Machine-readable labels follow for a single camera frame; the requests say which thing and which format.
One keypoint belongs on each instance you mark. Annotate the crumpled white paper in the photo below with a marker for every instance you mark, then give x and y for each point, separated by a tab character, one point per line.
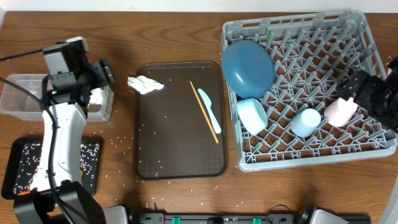
143	84

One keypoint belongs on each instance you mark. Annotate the wooden chopstick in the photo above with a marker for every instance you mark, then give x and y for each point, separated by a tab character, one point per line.
204	112

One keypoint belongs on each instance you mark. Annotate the dark blue plate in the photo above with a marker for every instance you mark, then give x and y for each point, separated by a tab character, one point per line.
248	69

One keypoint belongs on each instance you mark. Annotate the light blue rice bowl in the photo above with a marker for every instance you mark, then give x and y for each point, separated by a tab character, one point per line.
252	115

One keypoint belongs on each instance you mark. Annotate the orange carrot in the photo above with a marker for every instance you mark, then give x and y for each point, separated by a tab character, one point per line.
27	192

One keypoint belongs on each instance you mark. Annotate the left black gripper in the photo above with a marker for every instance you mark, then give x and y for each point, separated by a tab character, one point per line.
104	73

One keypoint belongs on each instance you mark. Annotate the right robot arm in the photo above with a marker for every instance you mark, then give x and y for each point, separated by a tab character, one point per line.
390	121

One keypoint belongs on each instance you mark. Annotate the light blue plastic knife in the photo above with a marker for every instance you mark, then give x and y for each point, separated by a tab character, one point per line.
207	102

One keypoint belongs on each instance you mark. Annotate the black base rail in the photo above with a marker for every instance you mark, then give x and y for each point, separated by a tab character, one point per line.
316	217

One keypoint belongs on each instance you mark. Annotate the brown serving tray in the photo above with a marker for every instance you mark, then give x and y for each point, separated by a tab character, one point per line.
171	137

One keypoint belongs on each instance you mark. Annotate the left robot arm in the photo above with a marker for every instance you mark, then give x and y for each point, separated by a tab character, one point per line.
57	194

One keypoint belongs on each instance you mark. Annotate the white rice pile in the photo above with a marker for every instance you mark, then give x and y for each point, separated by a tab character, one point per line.
38	181

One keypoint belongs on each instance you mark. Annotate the grey plastic dishwasher rack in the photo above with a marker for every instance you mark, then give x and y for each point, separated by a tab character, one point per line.
311	53

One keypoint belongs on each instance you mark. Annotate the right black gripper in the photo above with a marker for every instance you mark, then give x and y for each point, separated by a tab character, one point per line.
372	83

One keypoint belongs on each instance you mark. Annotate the foil wrapper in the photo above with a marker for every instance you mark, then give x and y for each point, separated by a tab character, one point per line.
97	96

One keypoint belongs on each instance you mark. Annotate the clear plastic bin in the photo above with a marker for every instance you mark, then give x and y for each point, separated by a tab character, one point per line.
18	104

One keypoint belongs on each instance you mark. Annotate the light blue plastic cup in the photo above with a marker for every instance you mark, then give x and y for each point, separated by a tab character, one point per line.
306	122

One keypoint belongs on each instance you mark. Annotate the pink plastic cup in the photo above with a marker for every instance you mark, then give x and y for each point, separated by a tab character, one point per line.
340	112

